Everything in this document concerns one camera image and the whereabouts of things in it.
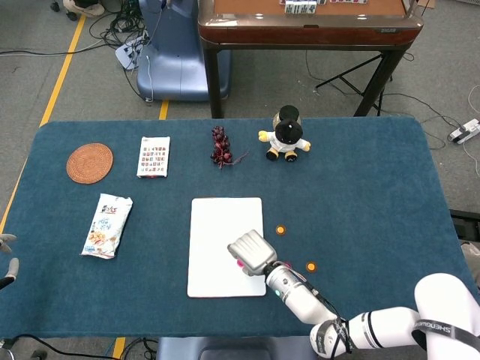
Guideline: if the black plush doll white coat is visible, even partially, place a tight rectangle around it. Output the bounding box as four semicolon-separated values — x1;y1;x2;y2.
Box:
257;104;312;163

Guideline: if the mahjong tile row black print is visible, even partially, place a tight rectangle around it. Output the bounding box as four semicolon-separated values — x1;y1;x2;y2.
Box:
284;0;318;15

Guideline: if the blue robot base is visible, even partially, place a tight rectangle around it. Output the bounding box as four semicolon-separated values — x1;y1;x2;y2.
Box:
136;0;232;102

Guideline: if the white power strip black plug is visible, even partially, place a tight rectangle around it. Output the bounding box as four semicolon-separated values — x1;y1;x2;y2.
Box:
448;118;480;144

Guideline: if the grey plastic bag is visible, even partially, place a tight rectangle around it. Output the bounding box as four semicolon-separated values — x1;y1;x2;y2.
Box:
460;241;480;290

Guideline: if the white printed card box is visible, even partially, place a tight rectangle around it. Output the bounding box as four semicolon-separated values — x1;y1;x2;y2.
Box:
136;136;171;179

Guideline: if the brown mahjong table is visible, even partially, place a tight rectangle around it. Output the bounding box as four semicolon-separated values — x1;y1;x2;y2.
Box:
197;0;425;119

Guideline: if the grey-blue robot torso base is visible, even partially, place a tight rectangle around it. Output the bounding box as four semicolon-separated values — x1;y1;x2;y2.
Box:
155;336;320;360

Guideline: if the black box device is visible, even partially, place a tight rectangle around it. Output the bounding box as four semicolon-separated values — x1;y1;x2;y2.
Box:
448;208;480;242

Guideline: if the seated person in black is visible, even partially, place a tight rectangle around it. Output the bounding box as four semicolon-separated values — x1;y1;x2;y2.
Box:
61;0;107;19

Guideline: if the white snack bag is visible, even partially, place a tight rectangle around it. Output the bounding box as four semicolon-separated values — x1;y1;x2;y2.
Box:
80;193;134;260

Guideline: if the white rectangular board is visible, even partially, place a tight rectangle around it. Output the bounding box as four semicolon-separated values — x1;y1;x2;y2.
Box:
186;196;268;299

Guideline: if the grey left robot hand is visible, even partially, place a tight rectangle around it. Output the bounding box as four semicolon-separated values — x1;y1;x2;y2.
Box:
0;232;20;290

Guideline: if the blue table cloth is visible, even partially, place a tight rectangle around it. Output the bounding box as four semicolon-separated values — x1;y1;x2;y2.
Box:
0;116;480;338

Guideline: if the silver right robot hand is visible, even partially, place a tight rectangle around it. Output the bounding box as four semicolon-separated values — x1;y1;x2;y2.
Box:
226;229;278;278

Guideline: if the brown woven round coaster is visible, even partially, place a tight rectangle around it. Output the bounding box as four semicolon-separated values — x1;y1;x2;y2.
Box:
65;142;114;185

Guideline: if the black floor cable bundle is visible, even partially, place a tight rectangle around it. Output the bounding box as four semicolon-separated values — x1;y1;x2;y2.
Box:
85;0;151;50

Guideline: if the dark red grape bunch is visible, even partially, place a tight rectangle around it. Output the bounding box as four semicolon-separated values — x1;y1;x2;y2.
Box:
209;125;250;170

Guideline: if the black wheeled stool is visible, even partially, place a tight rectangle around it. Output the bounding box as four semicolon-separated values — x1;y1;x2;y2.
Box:
50;1;78;22

